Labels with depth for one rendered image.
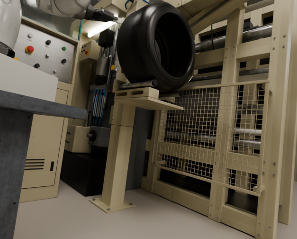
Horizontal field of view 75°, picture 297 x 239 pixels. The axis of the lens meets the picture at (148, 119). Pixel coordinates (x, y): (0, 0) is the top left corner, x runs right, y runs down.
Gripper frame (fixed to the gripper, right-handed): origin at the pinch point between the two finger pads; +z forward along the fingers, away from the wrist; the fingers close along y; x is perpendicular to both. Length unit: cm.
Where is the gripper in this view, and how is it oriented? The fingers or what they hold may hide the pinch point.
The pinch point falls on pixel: (116, 19)
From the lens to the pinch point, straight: 126.5
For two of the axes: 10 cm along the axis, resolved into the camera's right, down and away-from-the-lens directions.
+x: 0.6, 9.9, 1.2
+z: 7.1, -1.3, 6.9
